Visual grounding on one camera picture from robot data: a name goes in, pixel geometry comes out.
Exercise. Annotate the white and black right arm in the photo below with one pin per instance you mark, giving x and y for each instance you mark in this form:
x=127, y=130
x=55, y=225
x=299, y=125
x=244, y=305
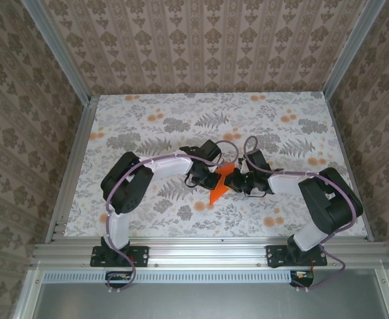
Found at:
x=334, y=206

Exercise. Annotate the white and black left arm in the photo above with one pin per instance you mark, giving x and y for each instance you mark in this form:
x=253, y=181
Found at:
x=124, y=192

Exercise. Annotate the grey metal sheet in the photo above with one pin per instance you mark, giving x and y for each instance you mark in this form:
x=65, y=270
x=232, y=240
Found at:
x=207, y=302

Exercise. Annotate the floral patterned tablecloth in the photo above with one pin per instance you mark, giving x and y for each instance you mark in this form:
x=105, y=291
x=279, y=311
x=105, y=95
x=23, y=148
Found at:
x=214, y=116

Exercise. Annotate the black connector board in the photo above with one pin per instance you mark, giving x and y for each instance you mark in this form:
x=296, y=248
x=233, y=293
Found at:
x=302, y=279
x=118, y=279

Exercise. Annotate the aluminium frame cross rail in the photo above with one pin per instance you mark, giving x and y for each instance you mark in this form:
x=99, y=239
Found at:
x=207, y=252

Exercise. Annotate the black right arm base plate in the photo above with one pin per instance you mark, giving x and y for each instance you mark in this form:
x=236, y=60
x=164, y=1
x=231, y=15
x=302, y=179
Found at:
x=274, y=257

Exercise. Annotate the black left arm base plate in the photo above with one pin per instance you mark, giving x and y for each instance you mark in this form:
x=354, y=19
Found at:
x=141, y=256

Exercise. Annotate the aluminium table side rail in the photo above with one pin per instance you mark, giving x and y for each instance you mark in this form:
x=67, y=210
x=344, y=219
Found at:
x=80, y=139

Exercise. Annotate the aluminium frame post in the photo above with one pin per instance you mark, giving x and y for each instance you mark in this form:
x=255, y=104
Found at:
x=59, y=50
x=351, y=50

